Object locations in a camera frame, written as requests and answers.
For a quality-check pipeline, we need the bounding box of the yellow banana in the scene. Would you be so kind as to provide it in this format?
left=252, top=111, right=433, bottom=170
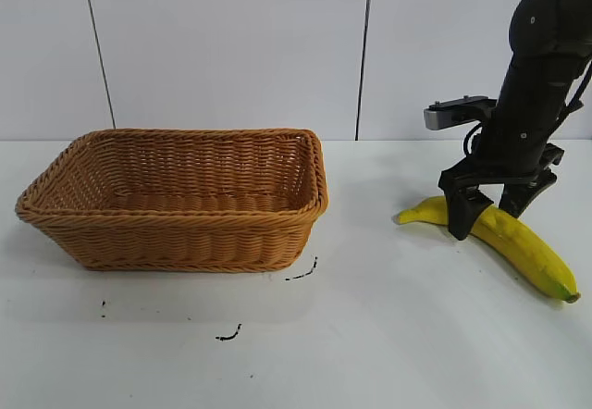
left=393, top=195, right=582, bottom=304

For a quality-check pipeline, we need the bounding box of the brown woven wicker basket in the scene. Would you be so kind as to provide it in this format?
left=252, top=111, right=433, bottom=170
left=15, top=126, right=330, bottom=272

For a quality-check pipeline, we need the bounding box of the black camera cable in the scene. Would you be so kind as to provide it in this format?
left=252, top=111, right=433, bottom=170
left=462, top=121, right=487, bottom=156

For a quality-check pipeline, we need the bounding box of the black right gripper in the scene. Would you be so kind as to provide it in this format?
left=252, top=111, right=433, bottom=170
left=438, top=52, right=588, bottom=242

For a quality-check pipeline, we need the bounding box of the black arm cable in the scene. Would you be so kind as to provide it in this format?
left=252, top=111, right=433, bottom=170
left=557, top=55, right=592, bottom=118

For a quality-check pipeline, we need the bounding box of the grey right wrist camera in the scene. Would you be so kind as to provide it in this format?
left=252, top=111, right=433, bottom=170
left=423, top=95, right=497, bottom=131

